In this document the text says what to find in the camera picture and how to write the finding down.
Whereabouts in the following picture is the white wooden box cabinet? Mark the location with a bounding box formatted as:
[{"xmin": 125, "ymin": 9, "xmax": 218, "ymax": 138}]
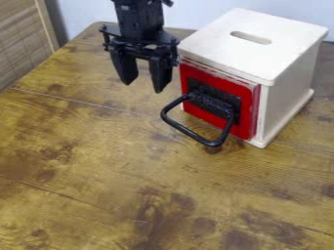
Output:
[{"xmin": 180, "ymin": 9, "xmax": 329, "ymax": 148}]

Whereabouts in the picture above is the wooden panel at left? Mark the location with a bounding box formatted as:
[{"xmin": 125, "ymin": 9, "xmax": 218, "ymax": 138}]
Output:
[{"xmin": 0, "ymin": 0, "xmax": 59, "ymax": 92}]

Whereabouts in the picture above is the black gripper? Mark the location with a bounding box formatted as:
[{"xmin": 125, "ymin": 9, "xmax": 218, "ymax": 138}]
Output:
[{"xmin": 99, "ymin": 6, "xmax": 181, "ymax": 94}]

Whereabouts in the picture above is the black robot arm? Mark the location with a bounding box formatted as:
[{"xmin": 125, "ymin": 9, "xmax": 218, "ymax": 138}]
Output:
[{"xmin": 99, "ymin": 0, "xmax": 181, "ymax": 93}]

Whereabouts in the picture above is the black metal drawer handle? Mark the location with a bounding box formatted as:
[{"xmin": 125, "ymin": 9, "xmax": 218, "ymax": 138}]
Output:
[{"xmin": 161, "ymin": 78, "xmax": 242, "ymax": 147}]

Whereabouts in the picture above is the red wooden drawer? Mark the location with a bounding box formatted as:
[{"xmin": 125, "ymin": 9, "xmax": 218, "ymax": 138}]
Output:
[{"xmin": 180, "ymin": 59, "xmax": 261, "ymax": 140}]

